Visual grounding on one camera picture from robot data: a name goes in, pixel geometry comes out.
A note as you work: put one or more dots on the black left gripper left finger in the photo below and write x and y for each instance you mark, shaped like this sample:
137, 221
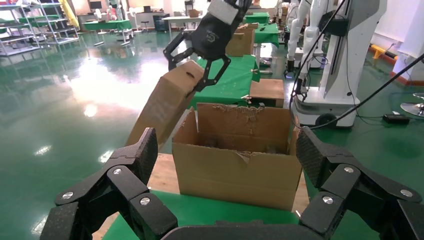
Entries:
132, 165

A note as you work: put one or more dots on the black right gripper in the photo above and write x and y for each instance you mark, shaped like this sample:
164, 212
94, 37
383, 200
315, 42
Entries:
212, 39

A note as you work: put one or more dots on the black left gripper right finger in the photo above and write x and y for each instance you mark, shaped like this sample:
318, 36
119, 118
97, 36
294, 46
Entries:
331, 172

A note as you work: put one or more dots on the taped cardboard box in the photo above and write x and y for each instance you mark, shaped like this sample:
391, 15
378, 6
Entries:
159, 106

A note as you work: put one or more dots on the open background cardboard carton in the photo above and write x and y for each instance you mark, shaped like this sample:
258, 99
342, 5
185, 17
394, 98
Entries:
240, 44

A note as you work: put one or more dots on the large open cardboard carton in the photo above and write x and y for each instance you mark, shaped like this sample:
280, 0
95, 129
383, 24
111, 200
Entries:
232, 175

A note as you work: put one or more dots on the light plywood board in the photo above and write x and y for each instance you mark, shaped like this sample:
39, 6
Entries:
164, 175

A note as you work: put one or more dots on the green cloth side table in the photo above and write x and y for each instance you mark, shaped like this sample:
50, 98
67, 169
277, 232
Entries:
232, 79

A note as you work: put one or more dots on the white background table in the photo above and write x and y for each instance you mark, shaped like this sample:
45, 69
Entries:
182, 18

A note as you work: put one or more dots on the black bin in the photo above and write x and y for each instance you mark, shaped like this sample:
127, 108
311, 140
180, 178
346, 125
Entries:
161, 24

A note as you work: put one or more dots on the silver metal clip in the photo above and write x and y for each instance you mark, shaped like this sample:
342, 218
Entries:
246, 98
254, 70

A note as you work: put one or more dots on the black stool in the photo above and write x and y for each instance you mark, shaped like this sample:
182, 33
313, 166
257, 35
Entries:
144, 22

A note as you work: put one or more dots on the small brown wooden table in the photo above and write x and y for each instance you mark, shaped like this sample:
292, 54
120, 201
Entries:
266, 92

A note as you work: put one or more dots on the green covered background table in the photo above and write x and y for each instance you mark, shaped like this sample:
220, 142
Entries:
258, 17
266, 33
109, 24

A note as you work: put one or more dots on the black power adapter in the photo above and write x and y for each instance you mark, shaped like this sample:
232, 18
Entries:
396, 119

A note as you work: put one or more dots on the silver chair base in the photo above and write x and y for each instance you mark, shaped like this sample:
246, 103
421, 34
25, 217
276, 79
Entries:
414, 108

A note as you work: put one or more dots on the white robot column with base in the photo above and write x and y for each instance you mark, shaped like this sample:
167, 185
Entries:
344, 66

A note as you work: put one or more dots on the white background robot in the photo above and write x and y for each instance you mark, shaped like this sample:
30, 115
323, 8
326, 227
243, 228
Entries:
295, 30

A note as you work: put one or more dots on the yellow black floor barrier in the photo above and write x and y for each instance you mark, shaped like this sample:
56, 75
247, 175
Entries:
377, 51

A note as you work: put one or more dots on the grey metal shelving rack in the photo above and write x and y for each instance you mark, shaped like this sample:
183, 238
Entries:
20, 50
64, 40

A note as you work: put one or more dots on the yellow hanging cloth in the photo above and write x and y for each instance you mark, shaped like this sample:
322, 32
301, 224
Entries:
70, 13

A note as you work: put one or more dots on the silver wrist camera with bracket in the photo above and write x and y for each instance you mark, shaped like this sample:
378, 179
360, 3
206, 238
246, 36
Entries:
223, 10

